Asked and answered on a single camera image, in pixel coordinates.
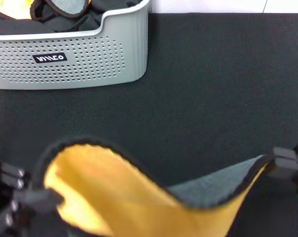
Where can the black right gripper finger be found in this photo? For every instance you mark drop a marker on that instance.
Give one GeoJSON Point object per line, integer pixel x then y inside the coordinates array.
{"type": "Point", "coordinates": [287, 154]}
{"type": "Point", "coordinates": [287, 168]}

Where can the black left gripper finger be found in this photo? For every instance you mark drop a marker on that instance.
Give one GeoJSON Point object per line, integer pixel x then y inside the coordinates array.
{"type": "Point", "coordinates": [15, 179]}
{"type": "Point", "coordinates": [40, 203]}

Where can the yellow grey towel black trim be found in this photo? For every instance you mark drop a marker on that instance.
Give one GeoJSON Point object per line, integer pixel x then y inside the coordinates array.
{"type": "Point", "coordinates": [69, 6]}
{"type": "Point", "coordinates": [114, 185]}

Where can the black tablecloth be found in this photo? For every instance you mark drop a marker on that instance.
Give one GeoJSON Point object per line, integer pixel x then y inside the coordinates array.
{"type": "Point", "coordinates": [188, 98]}

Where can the grey perforated plastic storage box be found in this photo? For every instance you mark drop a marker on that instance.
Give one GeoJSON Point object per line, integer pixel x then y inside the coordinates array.
{"type": "Point", "coordinates": [101, 61]}

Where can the dark grey cloth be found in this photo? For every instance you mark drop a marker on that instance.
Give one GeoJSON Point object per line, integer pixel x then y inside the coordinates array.
{"type": "Point", "coordinates": [15, 27]}

